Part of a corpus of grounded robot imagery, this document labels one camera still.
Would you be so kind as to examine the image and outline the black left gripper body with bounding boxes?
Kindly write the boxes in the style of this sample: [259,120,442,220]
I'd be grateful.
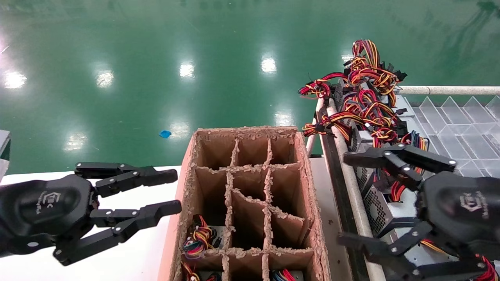
[0,174,99,258]

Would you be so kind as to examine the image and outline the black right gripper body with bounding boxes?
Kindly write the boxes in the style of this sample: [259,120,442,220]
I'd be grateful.
[415,171,500,254]

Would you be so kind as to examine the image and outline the clear plastic divider tray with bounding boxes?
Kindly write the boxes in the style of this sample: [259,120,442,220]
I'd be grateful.
[400,95,500,180]

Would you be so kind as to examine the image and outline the short white rack pipe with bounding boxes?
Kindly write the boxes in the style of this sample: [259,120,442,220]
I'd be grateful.
[305,98,325,157]

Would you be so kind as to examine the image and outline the power supply blue orange cables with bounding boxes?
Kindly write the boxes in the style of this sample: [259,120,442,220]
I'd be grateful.
[362,129,430,238]

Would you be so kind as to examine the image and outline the grey metal box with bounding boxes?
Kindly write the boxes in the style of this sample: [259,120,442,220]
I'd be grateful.
[0,130,11,181]

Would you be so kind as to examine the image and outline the black rack rail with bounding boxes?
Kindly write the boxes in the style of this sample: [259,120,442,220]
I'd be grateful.
[317,111,370,281]

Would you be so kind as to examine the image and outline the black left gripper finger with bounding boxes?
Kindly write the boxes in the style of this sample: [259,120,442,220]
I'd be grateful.
[74,162,178,197]
[53,200,182,267]

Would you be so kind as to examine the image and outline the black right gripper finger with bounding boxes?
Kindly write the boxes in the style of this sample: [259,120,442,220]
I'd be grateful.
[337,221,496,281]
[343,142,457,192]

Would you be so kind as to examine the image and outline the long white rack pipe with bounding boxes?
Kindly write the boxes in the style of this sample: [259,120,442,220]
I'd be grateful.
[396,86,500,96]

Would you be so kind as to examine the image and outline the brown cardboard box with dividers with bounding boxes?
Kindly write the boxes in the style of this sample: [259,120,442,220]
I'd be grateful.
[158,126,330,281]

